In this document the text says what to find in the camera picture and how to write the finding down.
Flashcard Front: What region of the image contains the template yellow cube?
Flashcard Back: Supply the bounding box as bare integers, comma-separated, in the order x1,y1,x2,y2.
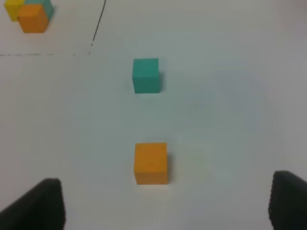
4,0,24,22

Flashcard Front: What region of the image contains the template orange cube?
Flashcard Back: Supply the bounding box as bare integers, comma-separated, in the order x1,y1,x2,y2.
18,4,49,34

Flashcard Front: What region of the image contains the template green cube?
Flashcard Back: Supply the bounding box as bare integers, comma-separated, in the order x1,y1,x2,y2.
24,0,54,20

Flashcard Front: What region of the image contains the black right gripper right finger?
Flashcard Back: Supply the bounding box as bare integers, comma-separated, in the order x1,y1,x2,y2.
268,171,307,230

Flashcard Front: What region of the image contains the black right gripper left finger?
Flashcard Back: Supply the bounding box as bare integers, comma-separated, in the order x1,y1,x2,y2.
0,178,66,230

